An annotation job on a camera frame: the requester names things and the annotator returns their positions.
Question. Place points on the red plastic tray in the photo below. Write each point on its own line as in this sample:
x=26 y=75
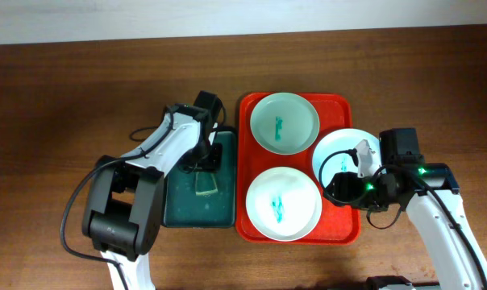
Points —
x=338 y=225

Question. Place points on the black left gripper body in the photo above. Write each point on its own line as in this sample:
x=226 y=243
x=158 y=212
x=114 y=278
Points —
x=210 y=157

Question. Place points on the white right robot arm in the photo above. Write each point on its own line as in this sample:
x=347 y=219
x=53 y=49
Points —
x=438 y=214

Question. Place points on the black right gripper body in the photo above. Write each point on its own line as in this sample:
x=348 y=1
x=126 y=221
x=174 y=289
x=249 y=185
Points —
x=369 y=191

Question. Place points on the dark green water tray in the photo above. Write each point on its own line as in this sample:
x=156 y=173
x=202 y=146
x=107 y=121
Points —
x=184 y=209

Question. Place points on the light blue plate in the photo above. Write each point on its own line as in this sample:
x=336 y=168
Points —
x=329 y=157

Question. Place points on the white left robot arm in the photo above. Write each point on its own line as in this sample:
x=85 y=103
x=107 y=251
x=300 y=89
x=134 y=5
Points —
x=126 y=198

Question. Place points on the yellow green sponge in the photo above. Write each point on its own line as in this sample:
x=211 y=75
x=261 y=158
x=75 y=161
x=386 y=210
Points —
x=205 y=184

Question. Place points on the white plate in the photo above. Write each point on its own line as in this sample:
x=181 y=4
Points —
x=283 y=204

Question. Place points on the mint green plate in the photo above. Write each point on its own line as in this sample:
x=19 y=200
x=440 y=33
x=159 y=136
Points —
x=284 y=123

